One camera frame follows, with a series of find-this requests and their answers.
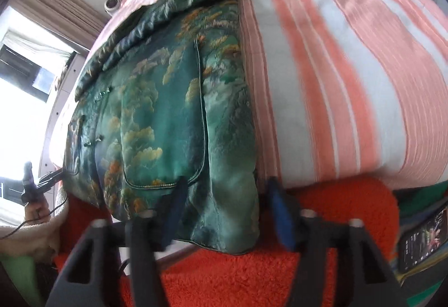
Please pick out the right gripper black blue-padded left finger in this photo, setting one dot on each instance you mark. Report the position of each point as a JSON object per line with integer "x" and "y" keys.
{"x": 92, "y": 273}

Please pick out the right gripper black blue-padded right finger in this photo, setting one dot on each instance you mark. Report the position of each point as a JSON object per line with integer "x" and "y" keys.
{"x": 344, "y": 254}

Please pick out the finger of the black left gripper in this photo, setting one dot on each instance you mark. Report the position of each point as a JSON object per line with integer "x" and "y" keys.
{"x": 43, "y": 188}
{"x": 53, "y": 177}

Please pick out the green landscape brocade jacket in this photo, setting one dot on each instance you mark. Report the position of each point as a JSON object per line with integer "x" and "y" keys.
{"x": 164, "y": 98}

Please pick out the cream fleece sleeve forearm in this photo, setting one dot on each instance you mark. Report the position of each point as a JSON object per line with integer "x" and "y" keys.
{"x": 40, "y": 241}

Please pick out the person's left hand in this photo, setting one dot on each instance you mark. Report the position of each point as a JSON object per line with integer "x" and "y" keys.
{"x": 37, "y": 213}

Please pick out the black smartphone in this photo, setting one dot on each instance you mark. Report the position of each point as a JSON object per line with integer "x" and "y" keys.
{"x": 421, "y": 242}

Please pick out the orange fluffy blanket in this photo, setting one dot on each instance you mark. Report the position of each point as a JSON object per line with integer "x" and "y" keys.
{"x": 263, "y": 276}

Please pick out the beige curtain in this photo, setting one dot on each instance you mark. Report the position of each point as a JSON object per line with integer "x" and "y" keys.
{"x": 74, "y": 20}

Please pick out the small white fan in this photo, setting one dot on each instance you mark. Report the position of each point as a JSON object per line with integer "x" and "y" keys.
{"x": 111, "y": 6}

